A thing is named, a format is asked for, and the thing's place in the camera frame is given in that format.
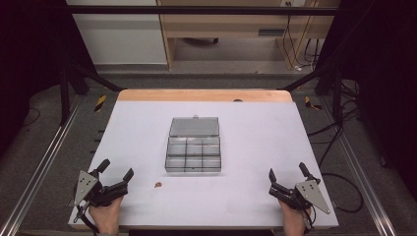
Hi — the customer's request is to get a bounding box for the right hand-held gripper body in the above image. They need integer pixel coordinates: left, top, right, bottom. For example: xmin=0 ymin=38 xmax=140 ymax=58
xmin=268 ymin=179 xmax=331 ymax=215

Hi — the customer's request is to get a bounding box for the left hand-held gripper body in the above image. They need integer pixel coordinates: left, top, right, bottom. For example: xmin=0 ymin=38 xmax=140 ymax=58
xmin=73 ymin=170 xmax=129 ymax=208

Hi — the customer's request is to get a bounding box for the person's left hand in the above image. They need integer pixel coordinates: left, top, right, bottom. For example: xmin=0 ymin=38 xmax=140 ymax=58
xmin=88 ymin=196 xmax=124 ymax=236

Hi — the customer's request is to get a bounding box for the person's right hand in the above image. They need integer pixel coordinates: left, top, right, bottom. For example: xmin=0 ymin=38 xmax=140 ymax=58
xmin=277 ymin=200 xmax=312 ymax=236

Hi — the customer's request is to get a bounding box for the white table sheet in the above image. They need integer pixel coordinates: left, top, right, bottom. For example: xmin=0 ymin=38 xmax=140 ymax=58
xmin=68 ymin=100 xmax=339 ymax=229

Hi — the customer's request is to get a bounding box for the yellow black tape marker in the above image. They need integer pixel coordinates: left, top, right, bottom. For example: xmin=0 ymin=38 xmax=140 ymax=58
xmin=304 ymin=95 xmax=324 ymax=111
xmin=93 ymin=94 xmax=108 ymax=113

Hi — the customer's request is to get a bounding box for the clear plastic compartment box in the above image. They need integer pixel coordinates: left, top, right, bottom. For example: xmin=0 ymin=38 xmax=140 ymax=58
xmin=164 ymin=114 xmax=222 ymax=174

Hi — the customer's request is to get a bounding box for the black metal stand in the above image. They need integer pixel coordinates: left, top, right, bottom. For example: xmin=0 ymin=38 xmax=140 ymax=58
xmin=280 ymin=63 xmax=346 ymax=126
xmin=58 ymin=60 xmax=124 ymax=126

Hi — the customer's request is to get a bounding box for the black curtain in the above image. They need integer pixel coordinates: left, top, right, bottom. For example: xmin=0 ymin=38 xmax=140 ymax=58
xmin=316 ymin=0 xmax=417 ymax=201
xmin=0 ymin=0 xmax=99 ymax=158

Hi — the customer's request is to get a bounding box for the white cabinet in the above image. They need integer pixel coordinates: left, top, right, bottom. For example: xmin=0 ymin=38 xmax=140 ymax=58
xmin=65 ymin=0 xmax=169 ymax=66

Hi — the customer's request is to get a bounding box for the wooden desk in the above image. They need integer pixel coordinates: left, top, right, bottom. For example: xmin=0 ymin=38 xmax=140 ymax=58
xmin=156 ymin=0 xmax=340 ymax=71

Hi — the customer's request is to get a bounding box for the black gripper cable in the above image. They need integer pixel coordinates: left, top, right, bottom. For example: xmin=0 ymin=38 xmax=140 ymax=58
xmin=303 ymin=206 xmax=318 ymax=234

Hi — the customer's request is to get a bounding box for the black wrist strap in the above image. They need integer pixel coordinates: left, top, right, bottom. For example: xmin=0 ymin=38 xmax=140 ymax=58
xmin=73 ymin=202 xmax=100 ymax=236

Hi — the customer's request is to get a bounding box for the aluminium floor rail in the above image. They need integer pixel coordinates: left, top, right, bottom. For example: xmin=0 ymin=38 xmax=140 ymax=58
xmin=318 ymin=95 xmax=398 ymax=236
xmin=0 ymin=93 xmax=85 ymax=236

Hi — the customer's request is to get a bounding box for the thin black floor cable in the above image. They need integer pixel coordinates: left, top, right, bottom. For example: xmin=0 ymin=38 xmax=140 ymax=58
xmin=22 ymin=106 xmax=42 ymax=129

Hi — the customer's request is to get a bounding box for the yellow cable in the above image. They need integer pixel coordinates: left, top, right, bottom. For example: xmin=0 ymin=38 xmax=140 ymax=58
xmin=282 ymin=0 xmax=320 ymax=71

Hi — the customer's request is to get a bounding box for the black horizontal frame bar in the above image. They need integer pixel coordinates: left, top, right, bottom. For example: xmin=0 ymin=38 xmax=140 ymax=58
xmin=67 ymin=4 xmax=340 ymax=17

